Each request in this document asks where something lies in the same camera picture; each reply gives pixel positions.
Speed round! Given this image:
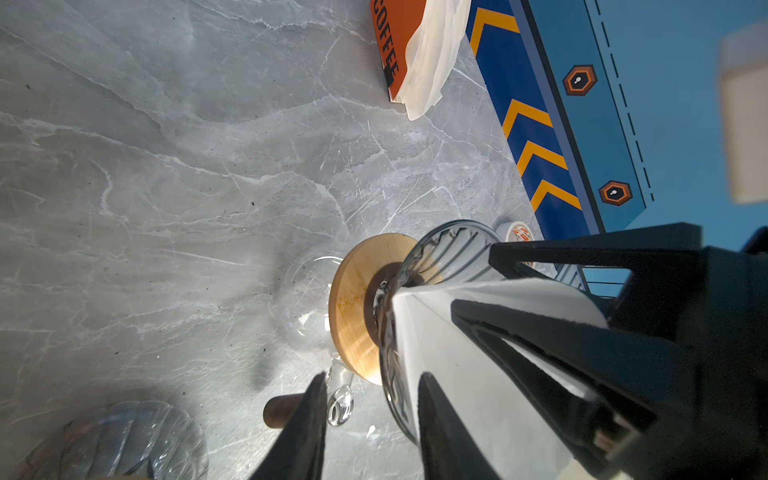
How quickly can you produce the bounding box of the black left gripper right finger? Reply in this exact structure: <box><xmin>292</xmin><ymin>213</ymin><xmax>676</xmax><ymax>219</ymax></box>
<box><xmin>418</xmin><ymin>372</ymin><xmax>499</xmax><ymax>479</ymax></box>

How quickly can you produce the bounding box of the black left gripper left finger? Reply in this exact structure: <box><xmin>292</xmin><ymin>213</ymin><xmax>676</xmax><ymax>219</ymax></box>
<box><xmin>250</xmin><ymin>372</ymin><xmax>328</xmax><ymax>479</ymax></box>

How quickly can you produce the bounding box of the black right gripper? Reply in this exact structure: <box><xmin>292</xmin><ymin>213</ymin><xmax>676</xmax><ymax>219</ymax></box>
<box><xmin>451</xmin><ymin>223</ymin><xmax>767</xmax><ymax>479</ymax></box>

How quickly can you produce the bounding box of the ribbed glass coffee server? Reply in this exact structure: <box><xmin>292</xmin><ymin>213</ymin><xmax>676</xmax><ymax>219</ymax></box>
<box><xmin>12</xmin><ymin>400</ymin><xmax>209</xmax><ymax>479</ymax></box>

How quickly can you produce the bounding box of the grey ribbed glass dripper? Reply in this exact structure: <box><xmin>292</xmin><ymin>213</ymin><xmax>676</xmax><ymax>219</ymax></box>
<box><xmin>370</xmin><ymin>220</ymin><xmax>502</xmax><ymax>443</ymax></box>

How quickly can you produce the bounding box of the orange coffee filter pack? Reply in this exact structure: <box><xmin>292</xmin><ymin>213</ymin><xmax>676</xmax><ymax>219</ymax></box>
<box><xmin>369</xmin><ymin>0</ymin><xmax>471</xmax><ymax>121</ymax></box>

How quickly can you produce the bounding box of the roll of clear tape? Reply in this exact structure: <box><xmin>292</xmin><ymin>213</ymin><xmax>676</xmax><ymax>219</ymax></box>
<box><xmin>495</xmin><ymin>221</ymin><xmax>535</xmax><ymax>243</ymax></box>

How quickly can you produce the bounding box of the clear glass pitcher wooden handle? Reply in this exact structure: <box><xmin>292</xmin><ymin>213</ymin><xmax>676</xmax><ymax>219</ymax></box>
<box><xmin>269</xmin><ymin>245</ymin><xmax>354</xmax><ymax>427</ymax></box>

